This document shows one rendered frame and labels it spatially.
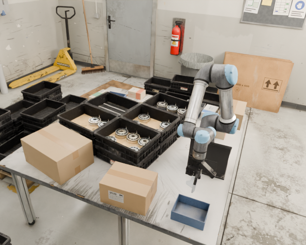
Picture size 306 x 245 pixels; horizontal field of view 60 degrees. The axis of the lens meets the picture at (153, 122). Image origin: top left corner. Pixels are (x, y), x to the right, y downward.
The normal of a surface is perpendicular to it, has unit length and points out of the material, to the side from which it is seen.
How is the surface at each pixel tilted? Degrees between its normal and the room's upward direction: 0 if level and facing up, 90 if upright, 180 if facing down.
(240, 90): 74
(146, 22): 90
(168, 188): 0
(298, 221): 0
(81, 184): 0
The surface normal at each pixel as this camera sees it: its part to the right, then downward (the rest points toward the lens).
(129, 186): 0.04, -0.86
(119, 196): -0.33, 0.48
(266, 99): -0.38, 0.18
